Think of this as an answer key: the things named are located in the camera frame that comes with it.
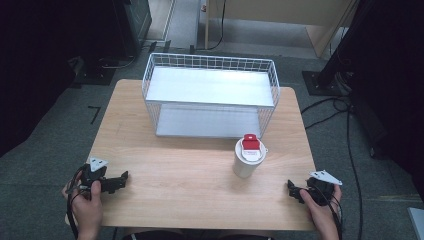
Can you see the black stand with base plate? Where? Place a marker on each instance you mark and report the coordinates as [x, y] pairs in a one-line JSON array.
[[328, 78]]

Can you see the person's dark clothing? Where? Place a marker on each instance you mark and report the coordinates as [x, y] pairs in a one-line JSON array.
[[200, 236]]

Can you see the person's right hand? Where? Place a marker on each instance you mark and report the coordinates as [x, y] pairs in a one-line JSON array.
[[325, 215]]

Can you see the white cup with red lid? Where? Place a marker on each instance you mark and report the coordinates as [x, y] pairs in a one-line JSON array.
[[248, 160]]

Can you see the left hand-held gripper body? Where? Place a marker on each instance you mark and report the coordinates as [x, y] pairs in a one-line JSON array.
[[96, 173]]

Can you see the light wooden furniture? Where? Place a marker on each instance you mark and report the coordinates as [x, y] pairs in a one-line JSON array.
[[283, 11]]

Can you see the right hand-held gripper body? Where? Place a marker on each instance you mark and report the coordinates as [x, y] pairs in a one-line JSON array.
[[320, 191]]

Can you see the grey box corner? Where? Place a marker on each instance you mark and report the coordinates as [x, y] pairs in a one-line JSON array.
[[417, 223]]

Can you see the dark cabinet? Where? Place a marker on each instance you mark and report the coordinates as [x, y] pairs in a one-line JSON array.
[[131, 23]]

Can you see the black floor base plate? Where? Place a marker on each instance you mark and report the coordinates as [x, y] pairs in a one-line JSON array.
[[95, 75]]

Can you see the person's left hand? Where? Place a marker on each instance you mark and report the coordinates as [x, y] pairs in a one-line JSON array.
[[87, 208]]

